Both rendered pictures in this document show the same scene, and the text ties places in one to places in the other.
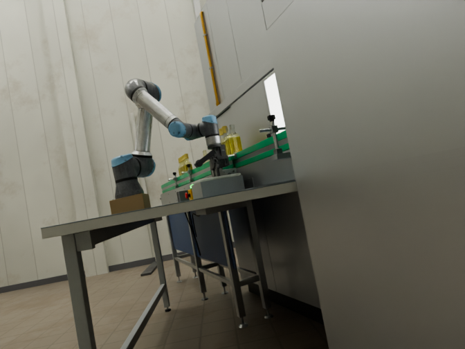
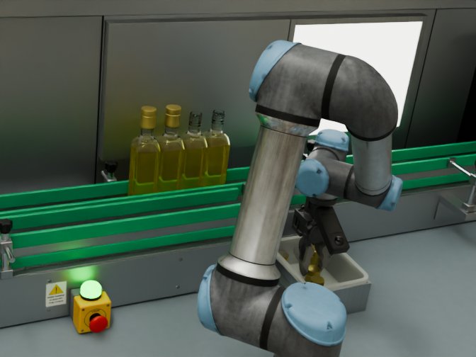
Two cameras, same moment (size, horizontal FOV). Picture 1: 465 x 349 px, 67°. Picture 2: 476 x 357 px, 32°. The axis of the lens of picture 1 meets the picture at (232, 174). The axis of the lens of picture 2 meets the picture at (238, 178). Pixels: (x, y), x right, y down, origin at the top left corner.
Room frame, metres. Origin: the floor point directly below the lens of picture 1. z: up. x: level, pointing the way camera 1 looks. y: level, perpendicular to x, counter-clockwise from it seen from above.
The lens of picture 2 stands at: (2.21, 1.75, 1.87)
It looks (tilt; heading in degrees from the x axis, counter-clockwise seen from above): 26 degrees down; 263
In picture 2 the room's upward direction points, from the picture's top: 8 degrees clockwise
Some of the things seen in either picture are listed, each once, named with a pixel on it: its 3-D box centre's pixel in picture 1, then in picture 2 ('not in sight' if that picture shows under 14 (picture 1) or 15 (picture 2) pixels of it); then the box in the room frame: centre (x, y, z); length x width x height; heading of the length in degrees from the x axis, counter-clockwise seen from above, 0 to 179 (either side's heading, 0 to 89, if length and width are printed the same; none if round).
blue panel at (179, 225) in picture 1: (202, 226); not in sight; (2.76, 0.30, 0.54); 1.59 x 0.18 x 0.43; 23
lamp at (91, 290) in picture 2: not in sight; (91, 289); (2.30, 0.26, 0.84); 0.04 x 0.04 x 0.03
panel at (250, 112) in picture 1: (268, 111); (272, 82); (1.90, -0.26, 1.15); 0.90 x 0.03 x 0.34; 23
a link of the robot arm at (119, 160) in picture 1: (124, 167); (307, 327); (1.90, 0.57, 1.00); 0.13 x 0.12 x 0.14; 154
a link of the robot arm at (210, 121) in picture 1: (210, 127); (329, 156); (1.79, 0.07, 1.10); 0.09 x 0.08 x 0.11; 64
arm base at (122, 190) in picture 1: (128, 188); not in sight; (1.89, 0.56, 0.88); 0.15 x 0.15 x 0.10
